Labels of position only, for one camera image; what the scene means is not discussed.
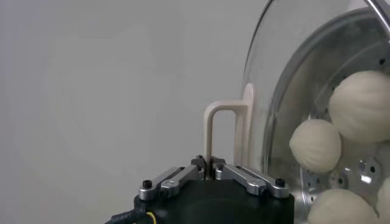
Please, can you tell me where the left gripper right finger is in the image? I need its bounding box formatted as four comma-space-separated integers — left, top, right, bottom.
211, 156, 290, 200

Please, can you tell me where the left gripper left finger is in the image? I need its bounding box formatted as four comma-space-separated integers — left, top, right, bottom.
138, 155, 208, 201

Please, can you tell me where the white steamed baozi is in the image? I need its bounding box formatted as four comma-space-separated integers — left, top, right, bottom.
307, 188, 380, 224
289, 118, 342, 175
328, 70, 390, 145
375, 177, 390, 224

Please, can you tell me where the glass lid with cream handle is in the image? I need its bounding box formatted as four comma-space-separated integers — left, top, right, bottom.
202, 0, 390, 224

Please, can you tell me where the perforated steel steamer basket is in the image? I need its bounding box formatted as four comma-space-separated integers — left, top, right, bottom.
263, 5, 390, 224

